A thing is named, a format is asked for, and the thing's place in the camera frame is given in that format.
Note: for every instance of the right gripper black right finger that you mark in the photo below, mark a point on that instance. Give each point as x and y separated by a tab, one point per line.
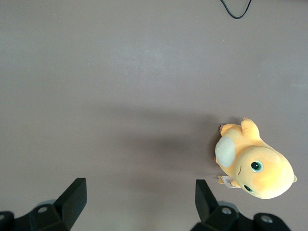
207	207

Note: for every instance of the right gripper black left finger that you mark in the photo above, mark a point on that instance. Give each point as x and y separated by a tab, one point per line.
69	204

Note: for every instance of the yellow plush toy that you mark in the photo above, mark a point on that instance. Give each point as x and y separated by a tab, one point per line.
264	168

